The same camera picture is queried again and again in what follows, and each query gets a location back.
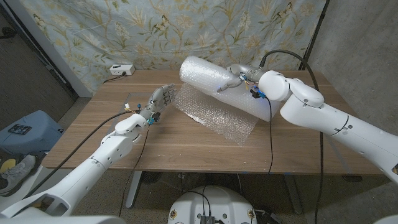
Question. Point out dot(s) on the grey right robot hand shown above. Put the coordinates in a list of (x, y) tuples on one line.
[(250, 74)]

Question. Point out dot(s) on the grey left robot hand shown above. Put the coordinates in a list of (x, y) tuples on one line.
[(160, 99)]

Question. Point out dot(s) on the clear bubble wrap roll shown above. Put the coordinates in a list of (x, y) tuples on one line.
[(211, 77)]

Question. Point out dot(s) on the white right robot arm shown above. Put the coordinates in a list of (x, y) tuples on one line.
[(342, 127)]

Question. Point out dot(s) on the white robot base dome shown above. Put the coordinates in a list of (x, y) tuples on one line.
[(217, 202)]

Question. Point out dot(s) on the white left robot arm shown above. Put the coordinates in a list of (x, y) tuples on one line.
[(93, 168)]

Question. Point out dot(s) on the white power strip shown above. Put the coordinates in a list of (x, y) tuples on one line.
[(122, 69)]

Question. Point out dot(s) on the floral printed backdrop cloth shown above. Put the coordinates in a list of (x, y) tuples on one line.
[(155, 31)]

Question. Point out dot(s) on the black backdrop stand pole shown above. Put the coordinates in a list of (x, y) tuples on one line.
[(314, 34)]

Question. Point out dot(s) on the grey metal table leg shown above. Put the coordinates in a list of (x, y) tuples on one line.
[(293, 196), (133, 189)]

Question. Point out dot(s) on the blue plastic storage bin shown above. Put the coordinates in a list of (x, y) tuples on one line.
[(37, 137)]

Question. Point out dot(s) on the black label with white print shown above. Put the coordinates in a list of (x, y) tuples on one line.
[(19, 129)]

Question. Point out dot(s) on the white robot torso shell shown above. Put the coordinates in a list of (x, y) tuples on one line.
[(62, 220)]

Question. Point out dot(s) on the grey sneaker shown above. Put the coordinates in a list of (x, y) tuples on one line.
[(15, 174)]

